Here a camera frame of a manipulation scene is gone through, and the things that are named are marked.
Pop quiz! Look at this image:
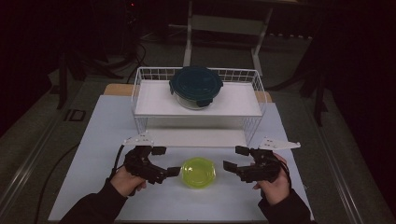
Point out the black floor cable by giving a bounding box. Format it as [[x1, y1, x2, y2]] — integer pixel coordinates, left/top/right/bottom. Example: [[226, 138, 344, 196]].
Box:
[[33, 142, 80, 224]]

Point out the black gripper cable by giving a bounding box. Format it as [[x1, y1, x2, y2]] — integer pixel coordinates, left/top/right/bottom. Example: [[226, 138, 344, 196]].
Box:
[[109, 144, 126, 181], [279, 160, 293, 191]]

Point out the pale grey table mat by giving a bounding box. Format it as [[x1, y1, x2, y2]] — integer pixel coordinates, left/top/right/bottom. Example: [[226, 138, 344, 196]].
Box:
[[48, 94, 315, 222]]

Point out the wooden table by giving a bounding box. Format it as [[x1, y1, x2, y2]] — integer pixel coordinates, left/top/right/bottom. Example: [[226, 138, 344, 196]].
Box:
[[103, 83, 274, 104]]

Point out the dark teal lidded glass container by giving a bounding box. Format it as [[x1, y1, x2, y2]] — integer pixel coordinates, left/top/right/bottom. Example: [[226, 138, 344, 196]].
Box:
[[168, 64, 224, 110]]

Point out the bundle of black cables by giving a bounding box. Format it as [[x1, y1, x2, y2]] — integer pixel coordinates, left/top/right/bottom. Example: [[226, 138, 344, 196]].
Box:
[[102, 40, 148, 83]]

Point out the dark equipment with red light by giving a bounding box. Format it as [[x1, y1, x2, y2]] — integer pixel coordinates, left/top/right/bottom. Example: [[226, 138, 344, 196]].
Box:
[[123, 0, 139, 59]]

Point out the person's right hand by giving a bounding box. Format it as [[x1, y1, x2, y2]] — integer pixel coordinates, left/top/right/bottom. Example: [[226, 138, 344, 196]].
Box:
[[252, 155, 291, 206]]

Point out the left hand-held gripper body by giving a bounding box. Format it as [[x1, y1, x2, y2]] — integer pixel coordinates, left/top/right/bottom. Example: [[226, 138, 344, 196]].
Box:
[[123, 132, 169, 185]]

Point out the yellow-green plastic bowl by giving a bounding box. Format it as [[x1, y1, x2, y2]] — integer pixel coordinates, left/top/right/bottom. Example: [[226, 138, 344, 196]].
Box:
[[180, 156, 217, 189]]

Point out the black stand leg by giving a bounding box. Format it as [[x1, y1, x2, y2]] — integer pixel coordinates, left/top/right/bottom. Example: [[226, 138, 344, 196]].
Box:
[[312, 69, 329, 127], [56, 50, 69, 110]]

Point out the black floor socket plate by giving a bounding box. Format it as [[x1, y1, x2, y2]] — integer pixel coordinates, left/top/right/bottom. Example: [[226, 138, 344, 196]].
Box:
[[64, 108, 87, 122]]

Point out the person's left hand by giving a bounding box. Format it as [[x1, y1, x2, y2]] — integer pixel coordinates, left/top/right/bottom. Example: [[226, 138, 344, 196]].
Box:
[[110, 166, 148, 198]]

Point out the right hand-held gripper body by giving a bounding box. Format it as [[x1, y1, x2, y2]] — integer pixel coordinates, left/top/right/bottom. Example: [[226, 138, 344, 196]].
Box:
[[236, 136, 302, 184]]

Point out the white wire shelf rack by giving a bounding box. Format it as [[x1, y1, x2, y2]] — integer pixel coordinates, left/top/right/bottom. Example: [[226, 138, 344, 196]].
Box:
[[131, 65, 268, 148]]

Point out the white metal desk frame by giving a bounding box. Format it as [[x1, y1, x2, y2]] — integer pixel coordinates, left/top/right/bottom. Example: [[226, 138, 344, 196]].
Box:
[[182, 0, 275, 77]]

